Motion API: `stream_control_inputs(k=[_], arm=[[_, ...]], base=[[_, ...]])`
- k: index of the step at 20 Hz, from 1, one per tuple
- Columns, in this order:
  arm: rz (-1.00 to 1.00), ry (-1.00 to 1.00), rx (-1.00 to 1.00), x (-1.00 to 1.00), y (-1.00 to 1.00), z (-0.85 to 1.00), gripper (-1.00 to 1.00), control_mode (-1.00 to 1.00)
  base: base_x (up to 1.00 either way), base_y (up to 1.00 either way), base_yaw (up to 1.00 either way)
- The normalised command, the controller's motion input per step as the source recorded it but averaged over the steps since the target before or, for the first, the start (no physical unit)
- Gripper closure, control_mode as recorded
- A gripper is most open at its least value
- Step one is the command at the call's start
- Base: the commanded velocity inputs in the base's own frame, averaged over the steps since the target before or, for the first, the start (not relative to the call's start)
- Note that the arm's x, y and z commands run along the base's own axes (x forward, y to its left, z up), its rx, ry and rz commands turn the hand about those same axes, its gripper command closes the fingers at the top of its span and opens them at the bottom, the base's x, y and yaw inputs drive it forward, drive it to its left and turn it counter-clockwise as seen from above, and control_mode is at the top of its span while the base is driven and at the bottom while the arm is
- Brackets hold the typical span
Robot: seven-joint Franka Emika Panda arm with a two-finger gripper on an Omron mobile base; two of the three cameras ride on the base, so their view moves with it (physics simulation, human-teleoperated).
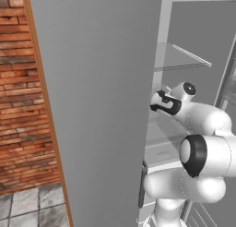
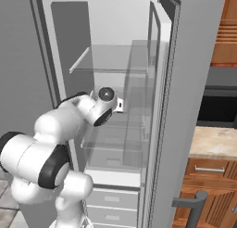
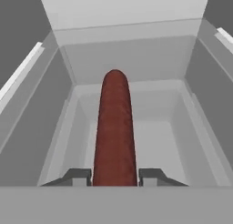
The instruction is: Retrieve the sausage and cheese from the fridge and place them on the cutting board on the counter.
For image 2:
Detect grey fridge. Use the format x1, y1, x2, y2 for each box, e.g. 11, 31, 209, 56
27, 0, 174, 228

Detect silver drawer handle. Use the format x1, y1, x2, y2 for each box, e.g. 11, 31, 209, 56
193, 164, 226, 174

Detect grey fridge door handle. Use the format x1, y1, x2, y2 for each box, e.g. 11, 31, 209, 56
171, 189, 208, 228

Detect wooden drawer front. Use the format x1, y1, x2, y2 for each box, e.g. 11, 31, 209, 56
184, 157, 237, 181

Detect black microwave oven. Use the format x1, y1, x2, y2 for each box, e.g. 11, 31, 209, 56
196, 66, 237, 129

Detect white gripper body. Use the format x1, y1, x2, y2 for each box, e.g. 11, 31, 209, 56
121, 97, 128, 114

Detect white fridge drawer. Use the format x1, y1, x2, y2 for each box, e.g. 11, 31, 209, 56
86, 188, 140, 210
86, 206, 139, 228

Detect wooden cupboard door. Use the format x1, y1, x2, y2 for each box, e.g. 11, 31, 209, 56
172, 178, 237, 228

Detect clear fridge door bin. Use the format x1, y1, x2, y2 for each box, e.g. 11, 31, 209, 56
122, 39, 159, 169

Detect grey fridge door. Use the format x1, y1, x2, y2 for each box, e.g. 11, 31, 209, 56
138, 0, 226, 228

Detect glass fridge shelf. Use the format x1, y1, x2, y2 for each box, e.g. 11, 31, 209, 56
81, 113, 146, 153
69, 44, 150, 75

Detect wooden wall cupboards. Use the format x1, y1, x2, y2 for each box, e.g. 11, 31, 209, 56
193, 0, 237, 68

